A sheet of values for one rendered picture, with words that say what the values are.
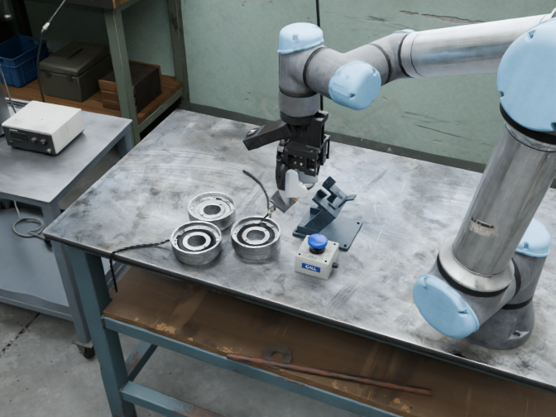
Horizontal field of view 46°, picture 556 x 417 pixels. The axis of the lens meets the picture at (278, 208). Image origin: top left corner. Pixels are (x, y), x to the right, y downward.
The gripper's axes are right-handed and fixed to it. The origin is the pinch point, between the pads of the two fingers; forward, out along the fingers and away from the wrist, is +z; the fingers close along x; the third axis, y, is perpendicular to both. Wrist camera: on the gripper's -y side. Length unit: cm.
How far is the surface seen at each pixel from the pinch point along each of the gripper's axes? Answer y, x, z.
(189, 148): -38.7, 23.9, 13.0
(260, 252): -2.7, -7.7, 10.6
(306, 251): 6.6, -5.4, 8.7
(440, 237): 29.4, 15.8, 13.2
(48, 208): -71, 2, 28
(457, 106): 9, 157, 56
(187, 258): -15.4, -15.4, 10.6
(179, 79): -125, 148, 67
